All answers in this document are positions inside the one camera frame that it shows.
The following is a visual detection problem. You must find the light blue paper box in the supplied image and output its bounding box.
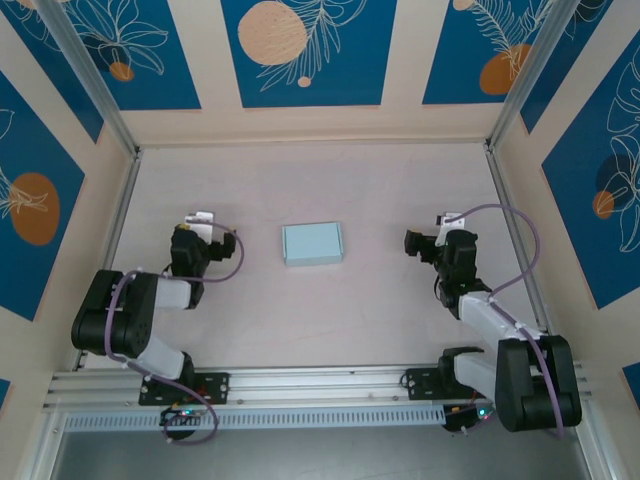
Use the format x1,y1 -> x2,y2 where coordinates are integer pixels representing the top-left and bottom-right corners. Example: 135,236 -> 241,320
281,221 -> 345,269

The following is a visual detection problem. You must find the blue panel with peach circle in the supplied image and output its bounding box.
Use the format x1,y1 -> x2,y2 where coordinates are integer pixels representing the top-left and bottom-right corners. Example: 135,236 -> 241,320
221,0 -> 399,109

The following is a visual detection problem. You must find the grey metal sheet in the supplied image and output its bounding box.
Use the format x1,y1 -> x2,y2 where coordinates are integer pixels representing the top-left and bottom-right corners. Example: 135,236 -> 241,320
49,402 -> 601,480

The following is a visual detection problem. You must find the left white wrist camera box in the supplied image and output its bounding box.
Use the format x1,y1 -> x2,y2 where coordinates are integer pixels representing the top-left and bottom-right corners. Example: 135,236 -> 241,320
183,211 -> 217,245

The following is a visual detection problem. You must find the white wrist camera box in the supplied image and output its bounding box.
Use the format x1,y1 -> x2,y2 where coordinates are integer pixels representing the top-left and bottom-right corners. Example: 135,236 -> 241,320
183,211 -> 217,245
434,211 -> 466,246

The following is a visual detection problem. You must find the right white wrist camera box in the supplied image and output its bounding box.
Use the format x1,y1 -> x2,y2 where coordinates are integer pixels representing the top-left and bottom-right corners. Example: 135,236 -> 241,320
434,211 -> 466,246

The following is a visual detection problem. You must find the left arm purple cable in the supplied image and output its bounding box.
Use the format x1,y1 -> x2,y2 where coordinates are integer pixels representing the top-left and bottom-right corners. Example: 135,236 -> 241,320
102,222 -> 245,446

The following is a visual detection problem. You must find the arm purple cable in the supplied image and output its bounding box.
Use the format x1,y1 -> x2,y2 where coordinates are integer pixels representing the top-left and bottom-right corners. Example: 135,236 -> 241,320
447,203 -> 569,441
102,222 -> 245,446

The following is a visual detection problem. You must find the aluminium table edge rail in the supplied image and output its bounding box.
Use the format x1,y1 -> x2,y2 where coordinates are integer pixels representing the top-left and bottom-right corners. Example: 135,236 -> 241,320
74,149 -> 144,372
484,144 -> 559,362

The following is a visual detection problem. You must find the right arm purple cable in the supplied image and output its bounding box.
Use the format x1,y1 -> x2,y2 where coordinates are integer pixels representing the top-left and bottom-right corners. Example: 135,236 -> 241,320
447,203 -> 569,441

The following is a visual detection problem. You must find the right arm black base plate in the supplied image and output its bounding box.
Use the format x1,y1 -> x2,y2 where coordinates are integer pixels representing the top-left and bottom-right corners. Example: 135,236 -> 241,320
403,367 -> 499,401

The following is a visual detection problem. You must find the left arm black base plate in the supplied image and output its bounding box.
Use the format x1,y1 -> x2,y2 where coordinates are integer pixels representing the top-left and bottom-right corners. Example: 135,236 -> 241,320
138,370 -> 232,406

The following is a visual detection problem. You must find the aluminium frame post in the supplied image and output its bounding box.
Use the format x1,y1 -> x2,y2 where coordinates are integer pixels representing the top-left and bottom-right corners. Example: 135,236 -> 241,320
487,0 -> 571,152
35,0 -> 142,157

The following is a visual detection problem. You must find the aluminium mounting rail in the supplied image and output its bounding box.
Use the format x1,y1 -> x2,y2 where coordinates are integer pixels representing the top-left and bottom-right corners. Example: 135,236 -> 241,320
42,360 -> 599,412

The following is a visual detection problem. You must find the grey slotted cable duct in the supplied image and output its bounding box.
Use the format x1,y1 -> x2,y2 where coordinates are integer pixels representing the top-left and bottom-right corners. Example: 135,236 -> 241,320
63,405 -> 447,432

